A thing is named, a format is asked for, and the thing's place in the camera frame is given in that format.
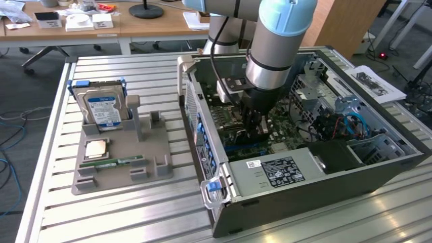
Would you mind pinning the grey parts rack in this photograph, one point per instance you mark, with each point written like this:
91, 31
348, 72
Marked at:
124, 149

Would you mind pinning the hard disk in blue caddy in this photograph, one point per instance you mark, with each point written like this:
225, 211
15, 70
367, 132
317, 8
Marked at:
101, 108

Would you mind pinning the grey power supply with label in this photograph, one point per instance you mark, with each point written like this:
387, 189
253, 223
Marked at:
243, 177

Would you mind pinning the blue expansion slot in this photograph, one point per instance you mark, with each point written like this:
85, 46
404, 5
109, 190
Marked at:
232, 149

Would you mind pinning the white box with black top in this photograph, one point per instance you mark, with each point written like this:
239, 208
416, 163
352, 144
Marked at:
48, 20

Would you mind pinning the metal disk bay cage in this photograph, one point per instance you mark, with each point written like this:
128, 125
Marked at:
313, 93

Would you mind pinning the white table leg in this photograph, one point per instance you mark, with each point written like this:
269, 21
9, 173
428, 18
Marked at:
401, 22

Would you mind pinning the black round lamp base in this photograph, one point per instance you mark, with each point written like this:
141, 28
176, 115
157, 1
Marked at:
145, 11

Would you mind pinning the white papers stack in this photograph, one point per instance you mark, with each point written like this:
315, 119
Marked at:
195, 21

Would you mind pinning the white boxes on desk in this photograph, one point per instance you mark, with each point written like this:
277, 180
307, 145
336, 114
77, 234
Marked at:
79, 21

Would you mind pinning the printed paper manual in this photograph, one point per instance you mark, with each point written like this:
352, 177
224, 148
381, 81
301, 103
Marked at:
375, 83

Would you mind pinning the open dark grey PC case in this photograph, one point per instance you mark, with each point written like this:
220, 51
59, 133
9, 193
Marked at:
303, 197

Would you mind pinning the black fan shroud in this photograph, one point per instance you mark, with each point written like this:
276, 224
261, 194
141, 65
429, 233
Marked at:
333, 157

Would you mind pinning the small metal disk bay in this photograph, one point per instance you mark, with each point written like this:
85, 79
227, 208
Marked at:
377, 149

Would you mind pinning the clear plastic bag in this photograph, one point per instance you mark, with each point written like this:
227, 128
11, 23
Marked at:
13, 14

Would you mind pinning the blue case latch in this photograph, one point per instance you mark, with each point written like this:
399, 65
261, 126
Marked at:
213, 187

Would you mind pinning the plain white box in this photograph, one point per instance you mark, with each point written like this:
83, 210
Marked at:
101, 21

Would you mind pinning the wooden desk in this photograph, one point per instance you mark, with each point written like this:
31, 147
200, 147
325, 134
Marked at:
152, 25

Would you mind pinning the power strip with red light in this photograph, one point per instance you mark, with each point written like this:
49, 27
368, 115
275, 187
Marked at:
383, 55

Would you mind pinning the installed black RAM stick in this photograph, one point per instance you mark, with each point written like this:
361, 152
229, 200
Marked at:
232, 131

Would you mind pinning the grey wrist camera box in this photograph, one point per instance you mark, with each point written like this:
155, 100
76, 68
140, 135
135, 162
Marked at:
224, 93

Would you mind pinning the white label card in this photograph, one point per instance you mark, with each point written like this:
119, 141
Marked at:
16, 26

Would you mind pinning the green motherboard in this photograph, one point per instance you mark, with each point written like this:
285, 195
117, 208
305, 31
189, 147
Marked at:
289, 136

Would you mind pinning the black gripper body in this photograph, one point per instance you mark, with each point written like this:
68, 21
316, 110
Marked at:
261, 100

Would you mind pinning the wooden cabinet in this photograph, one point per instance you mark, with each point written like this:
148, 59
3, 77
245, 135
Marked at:
340, 25

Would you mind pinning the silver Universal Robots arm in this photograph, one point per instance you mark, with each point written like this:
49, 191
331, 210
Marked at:
273, 50

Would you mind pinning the red packet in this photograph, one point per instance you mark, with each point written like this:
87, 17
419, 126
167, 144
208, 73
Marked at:
107, 8

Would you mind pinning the CPU with copper-toned lid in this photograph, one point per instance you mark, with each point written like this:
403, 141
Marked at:
95, 150

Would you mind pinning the green RAM stick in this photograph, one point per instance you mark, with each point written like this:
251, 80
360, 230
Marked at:
111, 162

